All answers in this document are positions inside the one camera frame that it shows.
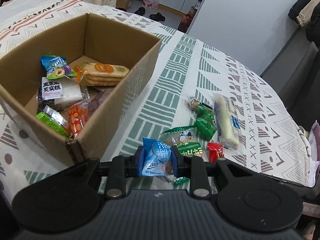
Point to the brown nut candy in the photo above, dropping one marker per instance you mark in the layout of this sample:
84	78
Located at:
193	104

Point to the patterned bed sheet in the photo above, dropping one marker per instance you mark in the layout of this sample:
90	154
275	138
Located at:
186	67

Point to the blue triangular snack packet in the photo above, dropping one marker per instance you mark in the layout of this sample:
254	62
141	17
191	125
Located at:
157	160

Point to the pink cloth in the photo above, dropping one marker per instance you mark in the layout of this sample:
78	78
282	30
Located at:
315	139

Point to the green white cookie packet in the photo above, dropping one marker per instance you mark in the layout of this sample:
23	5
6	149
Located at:
187	144

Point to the black sesame cake packet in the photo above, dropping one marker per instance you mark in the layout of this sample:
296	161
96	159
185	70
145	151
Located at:
60	94

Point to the dark green candy packet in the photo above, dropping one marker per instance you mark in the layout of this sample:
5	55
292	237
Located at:
205	122

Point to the black shoe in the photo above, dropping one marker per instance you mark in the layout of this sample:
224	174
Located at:
158	17
141	11

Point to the dark chair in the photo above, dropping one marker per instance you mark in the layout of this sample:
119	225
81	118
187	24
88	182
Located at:
294	73

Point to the small cardboard box on floor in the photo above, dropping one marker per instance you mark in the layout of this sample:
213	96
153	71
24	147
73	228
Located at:
125	4

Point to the white blue cake bar packet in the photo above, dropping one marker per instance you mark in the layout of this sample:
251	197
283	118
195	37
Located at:
227	122

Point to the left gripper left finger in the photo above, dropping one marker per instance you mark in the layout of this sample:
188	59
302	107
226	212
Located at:
134	163

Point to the small green snack packet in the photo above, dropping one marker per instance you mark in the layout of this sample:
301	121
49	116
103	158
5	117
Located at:
55	121

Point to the pack of water bottles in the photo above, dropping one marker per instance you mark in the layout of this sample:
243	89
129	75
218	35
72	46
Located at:
152	4

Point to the red sesame candy packet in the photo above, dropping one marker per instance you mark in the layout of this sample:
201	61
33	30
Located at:
215	151

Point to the red fire extinguisher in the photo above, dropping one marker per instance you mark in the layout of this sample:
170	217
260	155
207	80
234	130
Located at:
187	18

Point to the orange biscuit packet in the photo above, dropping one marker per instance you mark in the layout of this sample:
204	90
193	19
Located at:
99	74

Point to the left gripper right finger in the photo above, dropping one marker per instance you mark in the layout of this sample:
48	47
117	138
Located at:
181	165

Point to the brown purple snack packet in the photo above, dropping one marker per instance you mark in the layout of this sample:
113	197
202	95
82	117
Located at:
94	104

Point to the black shoe left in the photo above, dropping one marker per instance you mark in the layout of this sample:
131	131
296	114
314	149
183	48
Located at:
141	11

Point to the blue plum candy packet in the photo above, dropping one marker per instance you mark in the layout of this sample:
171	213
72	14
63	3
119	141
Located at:
56	67

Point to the black shoe right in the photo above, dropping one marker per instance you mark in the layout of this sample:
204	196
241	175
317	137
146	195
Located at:
158	17

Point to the orange red snack packet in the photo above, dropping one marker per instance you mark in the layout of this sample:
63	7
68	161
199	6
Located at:
77	116

